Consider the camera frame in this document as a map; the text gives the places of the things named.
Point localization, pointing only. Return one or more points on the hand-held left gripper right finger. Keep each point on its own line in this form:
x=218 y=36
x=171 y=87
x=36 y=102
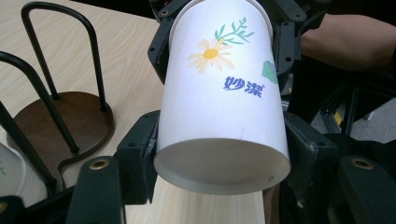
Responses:
x=311 y=155

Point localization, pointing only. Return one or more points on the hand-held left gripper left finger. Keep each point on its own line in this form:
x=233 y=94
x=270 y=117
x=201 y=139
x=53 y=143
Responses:
x=138 y=155

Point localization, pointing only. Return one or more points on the flower print paper cup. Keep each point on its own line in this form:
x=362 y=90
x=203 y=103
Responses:
x=214 y=109

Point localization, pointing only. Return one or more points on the brown double cup holder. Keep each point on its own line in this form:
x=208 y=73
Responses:
x=62 y=124

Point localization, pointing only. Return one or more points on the yellow floor tape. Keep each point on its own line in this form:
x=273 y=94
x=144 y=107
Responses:
x=337 y=117

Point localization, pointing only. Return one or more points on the black metal stand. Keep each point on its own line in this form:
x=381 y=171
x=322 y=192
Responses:
x=355 y=102

